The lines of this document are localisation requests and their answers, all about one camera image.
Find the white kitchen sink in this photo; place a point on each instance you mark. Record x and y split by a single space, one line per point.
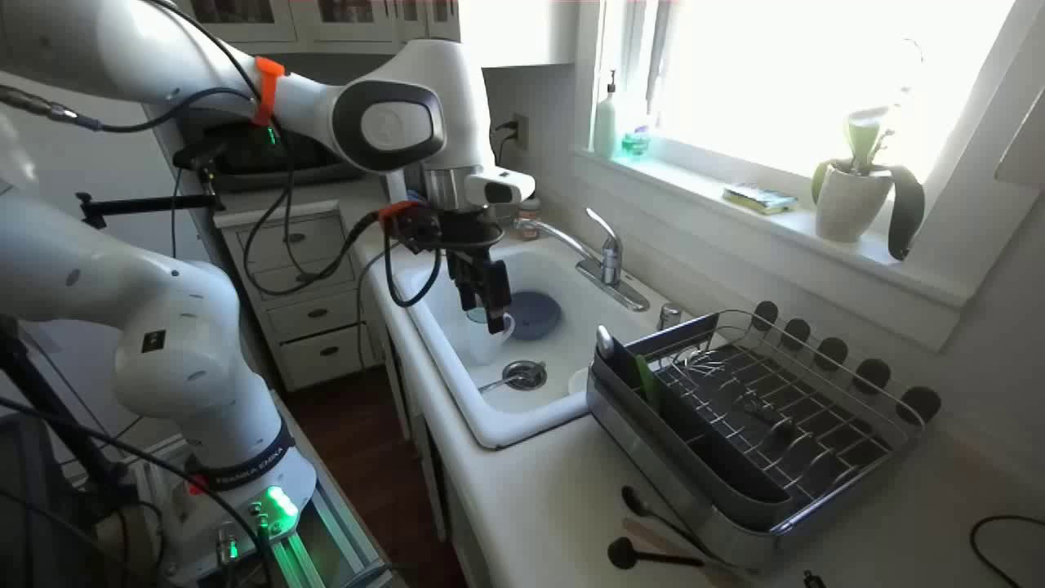
530 386

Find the chrome faucet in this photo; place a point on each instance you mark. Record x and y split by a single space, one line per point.
602 265

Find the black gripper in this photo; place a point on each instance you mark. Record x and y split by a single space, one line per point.
465 241

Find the white potted plant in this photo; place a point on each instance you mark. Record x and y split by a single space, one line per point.
850 190

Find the white cabinet drawers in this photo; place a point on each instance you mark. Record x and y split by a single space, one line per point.
316 329

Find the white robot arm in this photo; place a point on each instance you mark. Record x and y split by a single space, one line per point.
178 321

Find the black spoon utensil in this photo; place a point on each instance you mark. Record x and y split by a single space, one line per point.
626 557

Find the dark blue bowl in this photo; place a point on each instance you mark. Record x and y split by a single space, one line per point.
538 314

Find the green soap bottle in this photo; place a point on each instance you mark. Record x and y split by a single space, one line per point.
604 119

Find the metal dish rack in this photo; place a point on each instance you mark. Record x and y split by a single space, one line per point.
750 425

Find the yellow green sponge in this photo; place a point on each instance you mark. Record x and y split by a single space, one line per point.
760 200

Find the white cup in sink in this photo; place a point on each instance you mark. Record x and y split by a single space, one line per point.
482 347

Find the light blue cup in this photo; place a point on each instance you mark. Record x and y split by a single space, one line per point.
479 321

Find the wall power outlet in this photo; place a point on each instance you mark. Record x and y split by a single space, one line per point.
517 131

